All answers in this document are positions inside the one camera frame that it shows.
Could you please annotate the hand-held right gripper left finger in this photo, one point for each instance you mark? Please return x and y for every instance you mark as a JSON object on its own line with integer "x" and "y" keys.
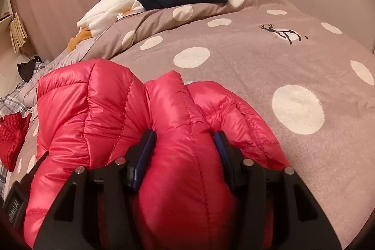
{"x": 144, "y": 152}

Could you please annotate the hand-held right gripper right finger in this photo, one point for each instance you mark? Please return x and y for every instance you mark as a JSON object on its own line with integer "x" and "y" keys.
{"x": 220, "y": 150}

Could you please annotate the pink-red puffer jacket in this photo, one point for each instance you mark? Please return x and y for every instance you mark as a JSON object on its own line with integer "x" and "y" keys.
{"x": 164, "y": 179}

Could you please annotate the dark red quilted jacket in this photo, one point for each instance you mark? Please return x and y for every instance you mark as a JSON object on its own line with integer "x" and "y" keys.
{"x": 13, "y": 135}

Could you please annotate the dotted taupe duvet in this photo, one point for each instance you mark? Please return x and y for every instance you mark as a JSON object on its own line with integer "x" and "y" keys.
{"x": 263, "y": 77}

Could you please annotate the plaid cloth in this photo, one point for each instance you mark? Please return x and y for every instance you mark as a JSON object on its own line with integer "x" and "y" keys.
{"x": 8, "y": 103}

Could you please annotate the black cloth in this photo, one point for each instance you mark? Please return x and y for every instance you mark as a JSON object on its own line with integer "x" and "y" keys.
{"x": 27, "y": 69}

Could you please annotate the white and orange plush blanket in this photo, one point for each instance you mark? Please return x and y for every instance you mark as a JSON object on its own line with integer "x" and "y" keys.
{"x": 117, "y": 8}

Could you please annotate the stack of yellowish papers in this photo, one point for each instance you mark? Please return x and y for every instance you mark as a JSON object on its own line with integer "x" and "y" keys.
{"x": 18, "y": 33}

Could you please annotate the white shelf unit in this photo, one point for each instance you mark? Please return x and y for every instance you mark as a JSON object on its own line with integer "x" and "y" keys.
{"x": 6, "y": 9}

